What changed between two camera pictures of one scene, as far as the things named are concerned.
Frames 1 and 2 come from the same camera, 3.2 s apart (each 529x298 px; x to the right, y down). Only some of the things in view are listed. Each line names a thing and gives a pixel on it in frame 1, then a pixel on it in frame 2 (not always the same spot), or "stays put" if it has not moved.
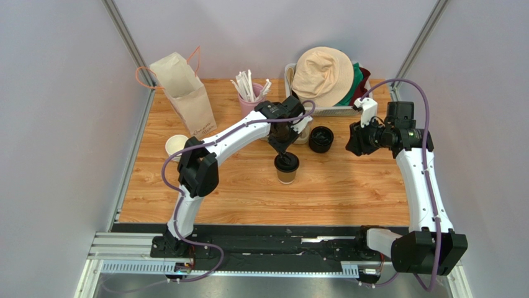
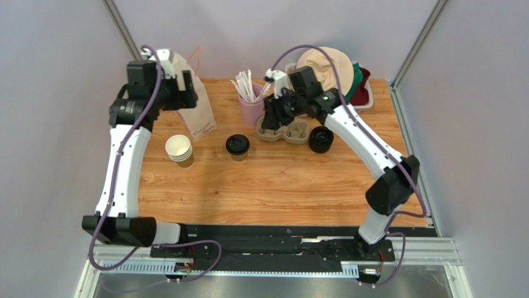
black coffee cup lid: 288,162 -> 237,144
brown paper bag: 185,92 stays put
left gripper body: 281,143 -> 172,99
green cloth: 357,77 stays put
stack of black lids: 320,139 stays put
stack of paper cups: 176,143 stays put
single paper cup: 286,177 -> 239,158
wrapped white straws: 243,82 stays put
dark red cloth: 361,91 stays put
